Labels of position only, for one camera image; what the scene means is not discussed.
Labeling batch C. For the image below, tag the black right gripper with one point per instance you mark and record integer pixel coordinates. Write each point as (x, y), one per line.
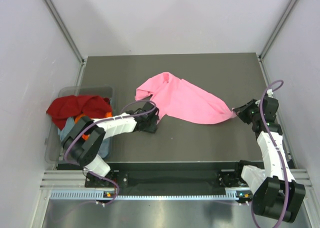
(240, 111)

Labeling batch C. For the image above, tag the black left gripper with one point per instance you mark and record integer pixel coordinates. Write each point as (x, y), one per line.
(152, 128)

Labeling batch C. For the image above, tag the pink t shirt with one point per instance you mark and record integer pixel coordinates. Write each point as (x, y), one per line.
(183, 100)

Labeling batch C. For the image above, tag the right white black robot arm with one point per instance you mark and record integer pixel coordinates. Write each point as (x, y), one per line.
(276, 194)

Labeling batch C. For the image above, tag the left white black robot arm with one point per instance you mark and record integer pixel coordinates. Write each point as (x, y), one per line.
(116, 125)

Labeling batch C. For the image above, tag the grey blue t shirt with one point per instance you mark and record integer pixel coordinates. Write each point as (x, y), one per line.
(84, 151)

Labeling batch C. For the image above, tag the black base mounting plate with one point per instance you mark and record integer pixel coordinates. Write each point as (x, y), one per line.
(213, 178)

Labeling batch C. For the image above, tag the orange t shirt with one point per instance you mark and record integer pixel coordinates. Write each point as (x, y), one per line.
(80, 118)

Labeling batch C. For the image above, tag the red t shirt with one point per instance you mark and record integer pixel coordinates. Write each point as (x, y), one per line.
(62, 108)

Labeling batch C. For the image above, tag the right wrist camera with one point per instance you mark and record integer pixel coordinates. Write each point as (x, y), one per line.
(270, 107)

